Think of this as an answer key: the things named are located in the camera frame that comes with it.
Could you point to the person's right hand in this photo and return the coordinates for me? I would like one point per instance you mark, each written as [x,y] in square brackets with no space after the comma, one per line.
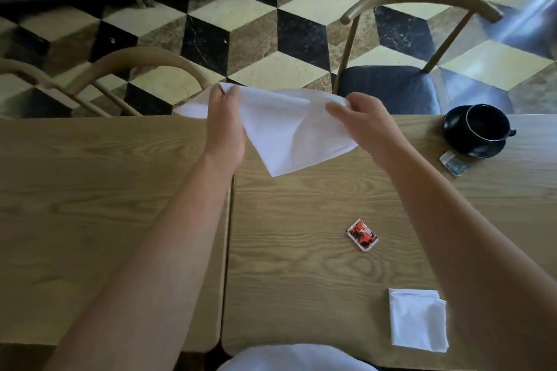
[374,127]

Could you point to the person's left hand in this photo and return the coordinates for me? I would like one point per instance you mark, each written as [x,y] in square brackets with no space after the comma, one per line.
[224,131]

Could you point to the person's left fingers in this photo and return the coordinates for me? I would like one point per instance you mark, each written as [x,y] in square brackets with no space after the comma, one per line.
[224,94]

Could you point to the person's right thumb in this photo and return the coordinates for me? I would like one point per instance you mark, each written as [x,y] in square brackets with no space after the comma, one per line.
[341,113]

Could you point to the white cloth napkin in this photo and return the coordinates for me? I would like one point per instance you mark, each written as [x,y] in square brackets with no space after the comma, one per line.
[287,131]

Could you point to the person's right forearm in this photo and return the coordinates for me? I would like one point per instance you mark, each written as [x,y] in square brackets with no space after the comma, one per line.
[470,253]

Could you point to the person's left forearm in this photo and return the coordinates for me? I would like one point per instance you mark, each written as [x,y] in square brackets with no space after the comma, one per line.
[161,262]

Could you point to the wooden chair with black seat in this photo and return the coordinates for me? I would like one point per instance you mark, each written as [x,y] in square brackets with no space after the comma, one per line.
[391,88]

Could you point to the wooden chair with curved backrest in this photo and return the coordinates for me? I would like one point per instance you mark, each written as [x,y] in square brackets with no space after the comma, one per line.
[130,60]
[39,79]

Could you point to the black saucer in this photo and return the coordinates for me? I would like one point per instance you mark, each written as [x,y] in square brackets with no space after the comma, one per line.
[457,136]

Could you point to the grey-green sachet packet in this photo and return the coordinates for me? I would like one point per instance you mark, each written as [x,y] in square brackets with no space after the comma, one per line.
[454,164]

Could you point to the red sachet packet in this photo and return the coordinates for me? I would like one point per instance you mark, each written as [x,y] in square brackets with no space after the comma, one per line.
[362,235]

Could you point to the black cup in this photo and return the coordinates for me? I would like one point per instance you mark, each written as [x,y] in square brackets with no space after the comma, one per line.
[485,123]

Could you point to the folded white napkin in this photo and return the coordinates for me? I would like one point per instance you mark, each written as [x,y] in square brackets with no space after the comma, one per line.
[417,320]

